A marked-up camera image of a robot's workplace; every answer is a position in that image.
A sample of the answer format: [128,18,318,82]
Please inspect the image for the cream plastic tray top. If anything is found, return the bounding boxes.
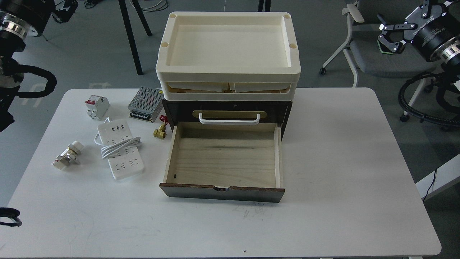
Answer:
[156,12,301,83]

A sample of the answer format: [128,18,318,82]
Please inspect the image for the black table legs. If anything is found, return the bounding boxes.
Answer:
[118,0,152,76]

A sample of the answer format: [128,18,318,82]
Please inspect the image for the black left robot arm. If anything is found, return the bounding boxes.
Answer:
[0,0,78,131]

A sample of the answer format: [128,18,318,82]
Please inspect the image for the cream plastic tray lower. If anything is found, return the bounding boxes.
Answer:
[160,81,297,101]

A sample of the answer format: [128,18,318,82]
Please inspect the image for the brass valve red handle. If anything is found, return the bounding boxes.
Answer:
[153,115,169,139]

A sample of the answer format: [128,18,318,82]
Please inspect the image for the metal mesh power supply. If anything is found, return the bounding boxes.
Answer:
[128,87,164,123]

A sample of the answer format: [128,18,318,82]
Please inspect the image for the green-cased smartphone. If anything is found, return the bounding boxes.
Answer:
[377,40,393,55]

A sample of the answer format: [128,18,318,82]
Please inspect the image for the white desk corner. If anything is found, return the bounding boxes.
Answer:
[416,154,460,201]

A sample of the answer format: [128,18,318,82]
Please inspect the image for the white and chrome pipe valve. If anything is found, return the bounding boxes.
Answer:
[52,141,84,170]

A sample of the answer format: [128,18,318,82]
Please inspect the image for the cream plastic tray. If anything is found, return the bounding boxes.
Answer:
[160,81,297,101]
[156,12,301,83]

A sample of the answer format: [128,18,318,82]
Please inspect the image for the white circuit breaker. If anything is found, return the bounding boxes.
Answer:
[85,95,110,120]

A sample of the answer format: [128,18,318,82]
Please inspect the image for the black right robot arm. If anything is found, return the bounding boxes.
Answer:
[377,0,460,75]

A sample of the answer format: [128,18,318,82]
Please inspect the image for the white power strip with cable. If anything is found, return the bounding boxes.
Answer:
[94,118,144,180]

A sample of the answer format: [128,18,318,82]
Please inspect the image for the black corrugated cable hose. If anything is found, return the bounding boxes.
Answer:
[398,72,460,132]

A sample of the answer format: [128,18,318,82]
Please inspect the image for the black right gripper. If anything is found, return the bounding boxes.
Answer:
[377,0,459,54]

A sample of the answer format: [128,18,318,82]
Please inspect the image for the grey office chair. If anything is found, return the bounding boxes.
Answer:
[319,0,441,123]

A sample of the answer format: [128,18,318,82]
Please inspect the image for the open wooden drawer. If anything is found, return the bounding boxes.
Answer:
[159,122,285,203]

